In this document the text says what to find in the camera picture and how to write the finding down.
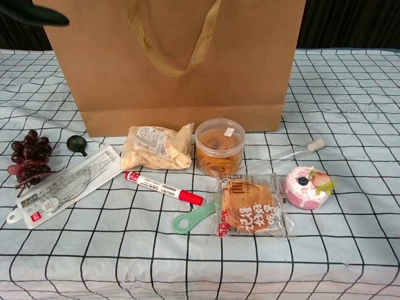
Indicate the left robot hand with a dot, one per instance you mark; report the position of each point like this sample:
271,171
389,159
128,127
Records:
31,11

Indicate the purple grape bunch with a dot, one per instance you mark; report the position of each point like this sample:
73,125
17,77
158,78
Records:
31,150

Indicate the beige snack packet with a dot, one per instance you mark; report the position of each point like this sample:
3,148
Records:
150,150

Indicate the clear jar of rubber bands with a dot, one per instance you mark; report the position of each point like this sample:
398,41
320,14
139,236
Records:
218,156

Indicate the bagged round bread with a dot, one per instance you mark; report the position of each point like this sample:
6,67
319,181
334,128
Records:
250,206

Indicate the pink strawberry cake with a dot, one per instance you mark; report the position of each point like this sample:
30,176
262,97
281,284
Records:
300,190

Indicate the brown paper shopping bag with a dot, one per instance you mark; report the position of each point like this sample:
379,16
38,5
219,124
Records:
125,93

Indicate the black measuring spoon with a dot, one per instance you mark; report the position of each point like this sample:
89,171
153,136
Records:
76,143

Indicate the packaged clear ruler set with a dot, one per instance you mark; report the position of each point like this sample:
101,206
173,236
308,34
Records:
62,187

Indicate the red and white marker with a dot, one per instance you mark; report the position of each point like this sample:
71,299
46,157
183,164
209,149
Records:
156,186

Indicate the green plastic brush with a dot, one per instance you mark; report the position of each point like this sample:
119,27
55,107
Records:
193,215

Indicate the glass tube with white stopper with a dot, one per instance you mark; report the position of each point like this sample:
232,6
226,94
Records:
314,146

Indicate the white black checked tablecloth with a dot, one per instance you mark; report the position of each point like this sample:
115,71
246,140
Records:
281,250

